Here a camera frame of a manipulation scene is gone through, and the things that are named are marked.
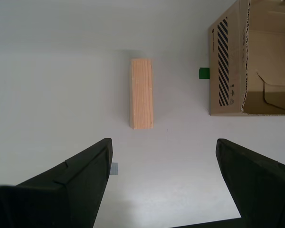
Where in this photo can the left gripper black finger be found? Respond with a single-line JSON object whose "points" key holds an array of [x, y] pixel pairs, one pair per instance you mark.
{"points": [[263, 190], [61, 197]]}

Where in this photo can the brown cardboard box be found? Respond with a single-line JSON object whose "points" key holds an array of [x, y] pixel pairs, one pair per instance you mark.
{"points": [[230, 95]]}

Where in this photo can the light wooden block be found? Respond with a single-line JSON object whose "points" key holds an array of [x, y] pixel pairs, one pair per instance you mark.
{"points": [[142, 95]]}

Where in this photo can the gray tape patch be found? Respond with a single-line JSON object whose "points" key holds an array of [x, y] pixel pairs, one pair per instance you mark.
{"points": [[115, 169]]}

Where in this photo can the green tape square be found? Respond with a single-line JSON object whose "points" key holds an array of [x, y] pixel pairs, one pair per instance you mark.
{"points": [[204, 73]]}

